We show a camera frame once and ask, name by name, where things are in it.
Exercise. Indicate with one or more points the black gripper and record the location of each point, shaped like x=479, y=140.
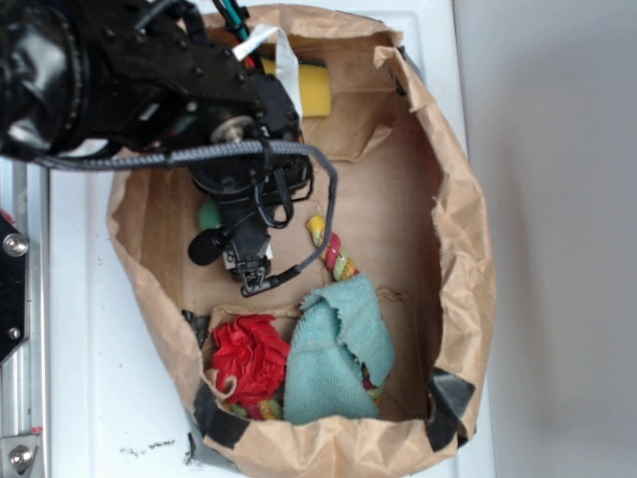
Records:
x=254, y=192

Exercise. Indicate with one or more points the green textured ball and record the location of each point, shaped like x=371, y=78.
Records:
x=209, y=216

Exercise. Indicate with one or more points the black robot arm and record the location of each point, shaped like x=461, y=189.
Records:
x=134, y=84

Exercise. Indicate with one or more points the red crinkled paper ball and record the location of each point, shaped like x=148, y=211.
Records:
x=250, y=359

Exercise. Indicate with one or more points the yellow sponge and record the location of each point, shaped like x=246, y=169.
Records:
x=309, y=89

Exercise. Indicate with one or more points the brown paper bag tray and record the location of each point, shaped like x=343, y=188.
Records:
x=412, y=213

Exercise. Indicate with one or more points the teal terry cloth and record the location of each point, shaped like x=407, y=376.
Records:
x=339, y=341

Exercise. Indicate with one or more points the multicolour twisted rope toy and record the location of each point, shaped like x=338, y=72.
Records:
x=335, y=255

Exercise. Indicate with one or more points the aluminium extrusion rail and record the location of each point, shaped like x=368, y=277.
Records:
x=25, y=408

